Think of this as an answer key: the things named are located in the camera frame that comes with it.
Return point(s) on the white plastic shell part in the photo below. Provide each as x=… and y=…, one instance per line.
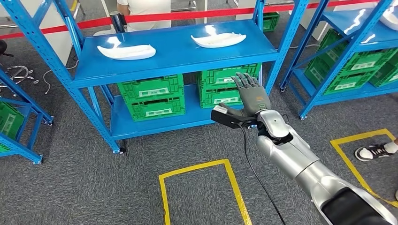
x=391, y=20
x=130, y=53
x=217, y=41

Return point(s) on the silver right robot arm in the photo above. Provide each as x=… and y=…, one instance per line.
x=295, y=158

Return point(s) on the blue steel shelf rack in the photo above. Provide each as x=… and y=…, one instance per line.
x=18, y=149
x=174, y=49
x=334, y=18

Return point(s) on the green plastic crate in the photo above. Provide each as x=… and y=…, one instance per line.
x=155, y=108
x=9, y=121
x=217, y=96
x=3, y=147
x=360, y=60
x=394, y=57
x=345, y=82
x=149, y=88
x=271, y=21
x=217, y=76
x=385, y=76

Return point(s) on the yellow floor tape square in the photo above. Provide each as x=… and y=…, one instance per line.
x=238, y=192
x=357, y=136

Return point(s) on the white desk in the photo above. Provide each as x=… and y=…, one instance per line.
x=201, y=11
x=314, y=26

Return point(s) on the person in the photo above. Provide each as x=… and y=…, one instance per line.
x=149, y=7
x=370, y=152

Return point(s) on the red barrier belt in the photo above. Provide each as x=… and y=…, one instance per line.
x=93, y=22

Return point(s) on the white cabinet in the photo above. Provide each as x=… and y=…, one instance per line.
x=56, y=37

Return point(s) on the black stool with chrome base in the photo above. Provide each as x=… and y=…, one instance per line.
x=2, y=46

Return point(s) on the pale wrist camera on bracket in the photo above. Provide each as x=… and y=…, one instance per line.
x=227, y=119

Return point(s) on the black stanchion post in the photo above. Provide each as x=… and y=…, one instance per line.
x=118, y=21

